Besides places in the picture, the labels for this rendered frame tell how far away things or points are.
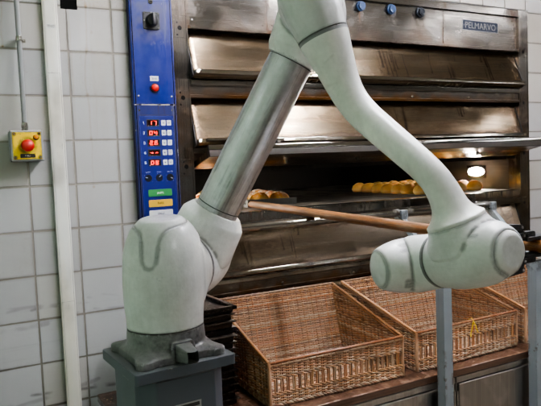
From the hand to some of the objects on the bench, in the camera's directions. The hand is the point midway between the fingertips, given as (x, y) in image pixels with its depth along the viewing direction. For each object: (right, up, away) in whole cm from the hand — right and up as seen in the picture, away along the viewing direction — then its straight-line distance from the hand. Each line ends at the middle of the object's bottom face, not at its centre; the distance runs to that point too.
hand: (533, 246), depth 131 cm
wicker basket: (-43, -55, +97) cm, 120 cm away
